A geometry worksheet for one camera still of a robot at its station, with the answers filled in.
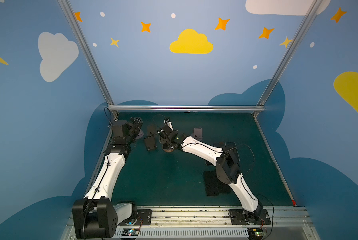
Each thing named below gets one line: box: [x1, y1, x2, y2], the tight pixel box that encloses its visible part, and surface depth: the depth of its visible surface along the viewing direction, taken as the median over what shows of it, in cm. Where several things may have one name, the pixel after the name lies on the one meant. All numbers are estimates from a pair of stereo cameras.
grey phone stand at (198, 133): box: [192, 127, 203, 141], surface depth 104 cm
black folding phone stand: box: [144, 135, 157, 151], surface depth 100 cm
